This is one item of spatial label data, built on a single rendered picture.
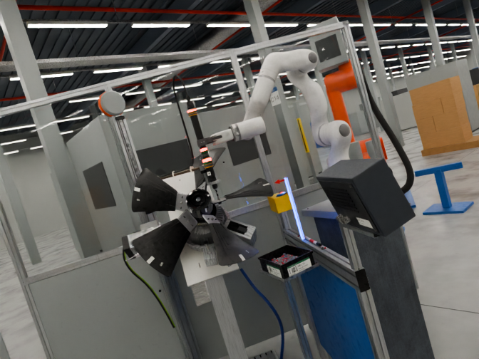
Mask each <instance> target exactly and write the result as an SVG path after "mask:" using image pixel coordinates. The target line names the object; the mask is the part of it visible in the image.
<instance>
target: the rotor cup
mask: <svg viewBox="0 0 479 359"><path fill-rule="evenodd" d="M198 197H199V198H200V201H199V202H198V201H197V200H196V199H197V198H198ZM185 202H186V205H187V209H188V212H189V213H190V214H191V215H192V216H193V217H194V218H195V219H196V221H197V222H198V223H197V226H204V225H207V224H208V223H207V222H206V221H205V220H204V219H203V218H202V216H201V215H203V214H204V215H213V216H215V217H216V215H217V209H216V206H215V205H214V204H213V203H212V198H211V195H210V193H209V192H208V191H207V190H205V189H194V190H193V191H191V192H190V193H189V194H188V195H187V196H186V200H185ZM206 208H207V212H206V211H205V209H206ZM190 209H191V211H192V213H191V212H190Z"/></svg>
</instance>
